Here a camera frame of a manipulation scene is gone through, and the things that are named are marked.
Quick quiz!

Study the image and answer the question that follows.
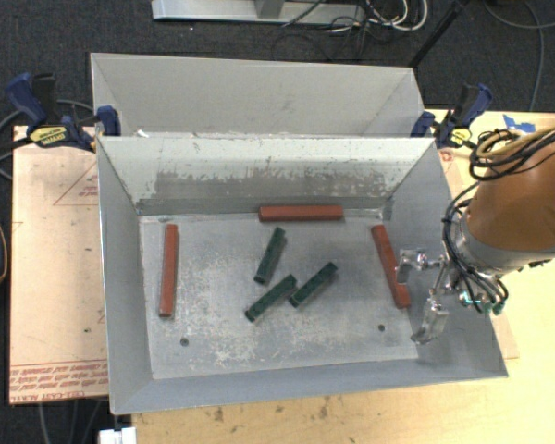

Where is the grey metal bin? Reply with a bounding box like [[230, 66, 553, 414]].
[[90, 52, 510, 416]]

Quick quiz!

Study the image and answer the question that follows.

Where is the red-brown flat block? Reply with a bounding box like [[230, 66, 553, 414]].
[[158, 223, 180, 319], [257, 204, 344, 224], [370, 224, 413, 310]]

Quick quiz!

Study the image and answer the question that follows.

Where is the dark green flat block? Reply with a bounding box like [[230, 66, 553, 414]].
[[288, 261, 339, 309], [253, 226, 288, 286], [244, 273, 299, 324]]

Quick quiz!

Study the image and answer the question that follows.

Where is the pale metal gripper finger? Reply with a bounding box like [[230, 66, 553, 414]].
[[410, 297, 449, 346], [395, 248, 429, 288]]

